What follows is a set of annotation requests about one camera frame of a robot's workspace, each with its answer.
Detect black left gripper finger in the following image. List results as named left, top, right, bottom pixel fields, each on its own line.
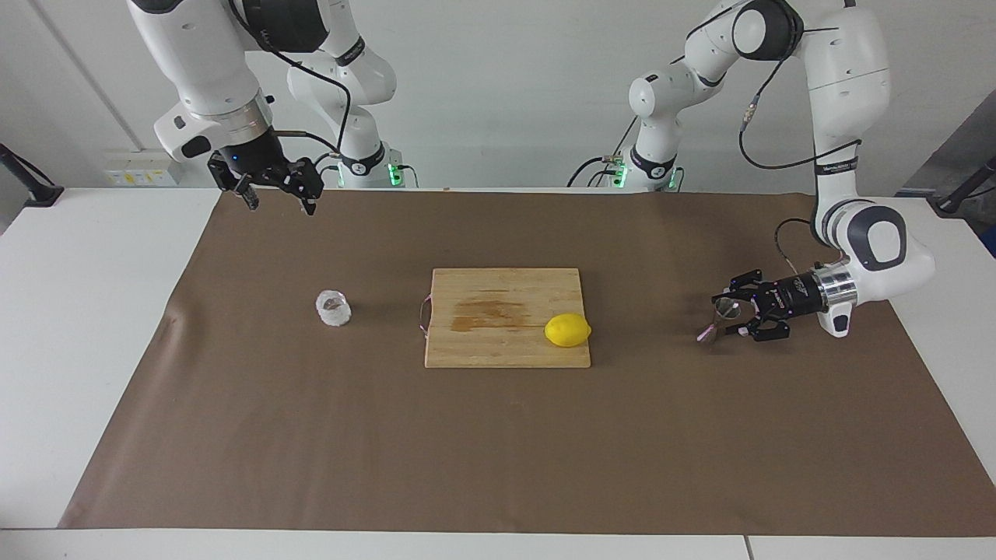
left=712, top=268, right=770, bottom=308
left=728, top=310, right=791, bottom=344

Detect steel double jigger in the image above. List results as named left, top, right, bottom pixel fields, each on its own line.
left=696, top=297, right=742, bottom=345

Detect clear textured glass cup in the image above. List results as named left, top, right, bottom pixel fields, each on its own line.
left=315, top=289, right=352, bottom=328

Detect yellow lemon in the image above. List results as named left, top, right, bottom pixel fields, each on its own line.
left=543, top=313, right=593, bottom=348

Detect dark grey panel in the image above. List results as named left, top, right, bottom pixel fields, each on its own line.
left=895, top=89, right=996, bottom=197

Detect brown paper table mat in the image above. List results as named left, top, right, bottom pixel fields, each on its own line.
left=58, top=189, right=996, bottom=537

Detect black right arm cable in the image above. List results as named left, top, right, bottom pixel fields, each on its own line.
left=228, top=0, right=352, bottom=156

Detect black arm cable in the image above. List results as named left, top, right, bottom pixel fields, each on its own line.
left=738, top=27, right=863, bottom=273
left=228, top=0, right=352, bottom=156

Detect white wall socket box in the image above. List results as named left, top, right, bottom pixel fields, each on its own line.
left=103, top=150, right=184, bottom=187

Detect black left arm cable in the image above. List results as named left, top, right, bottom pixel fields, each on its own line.
left=738, top=27, right=863, bottom=273

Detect black camera stand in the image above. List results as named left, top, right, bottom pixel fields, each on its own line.
left=0, top=144, right=65, bottom=208
left=936, top=156, right=996, bottom=216

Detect wooden cutting board, metal handle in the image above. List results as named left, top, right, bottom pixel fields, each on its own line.
left=418, top=268, right=592, bottom=369

